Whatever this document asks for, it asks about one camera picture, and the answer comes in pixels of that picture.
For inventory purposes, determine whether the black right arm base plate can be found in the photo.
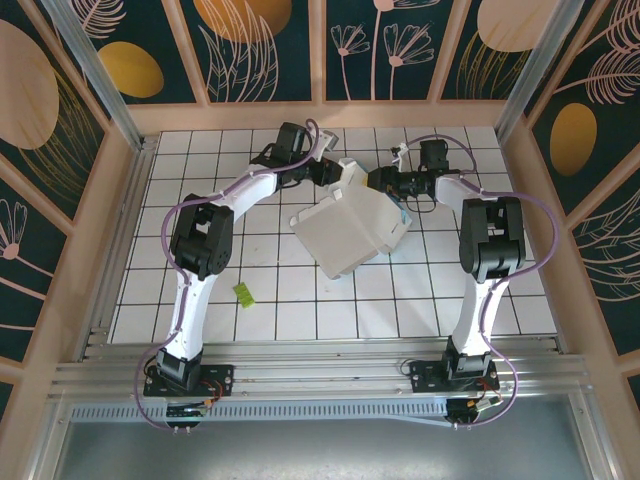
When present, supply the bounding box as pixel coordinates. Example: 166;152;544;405
409;359;501;395

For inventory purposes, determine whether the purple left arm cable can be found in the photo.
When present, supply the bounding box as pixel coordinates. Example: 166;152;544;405
131;117;322;434

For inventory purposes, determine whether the aluminium corner post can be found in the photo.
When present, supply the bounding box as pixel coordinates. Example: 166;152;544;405
40;0;147;149
493;0;597;142

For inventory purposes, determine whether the perforated grey cable tray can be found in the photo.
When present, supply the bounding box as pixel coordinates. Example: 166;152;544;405
69;402;454;427

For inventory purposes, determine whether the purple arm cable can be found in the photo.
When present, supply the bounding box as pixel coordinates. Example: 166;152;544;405
399;133;559;431
131;117;322;434

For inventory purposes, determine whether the green paper tag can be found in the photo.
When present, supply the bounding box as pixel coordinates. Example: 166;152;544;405
232;282;256;309

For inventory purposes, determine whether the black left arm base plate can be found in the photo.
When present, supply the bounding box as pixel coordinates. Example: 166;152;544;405
143;363;236;399

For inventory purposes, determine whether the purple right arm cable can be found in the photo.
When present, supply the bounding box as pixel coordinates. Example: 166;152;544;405
399;133;559;431

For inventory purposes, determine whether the aluminium rail frame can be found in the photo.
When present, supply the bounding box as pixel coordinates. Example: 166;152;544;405
48;133;592;402

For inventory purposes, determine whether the teal and white paper box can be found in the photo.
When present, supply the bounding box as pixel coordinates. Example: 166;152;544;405
290;156;413;282

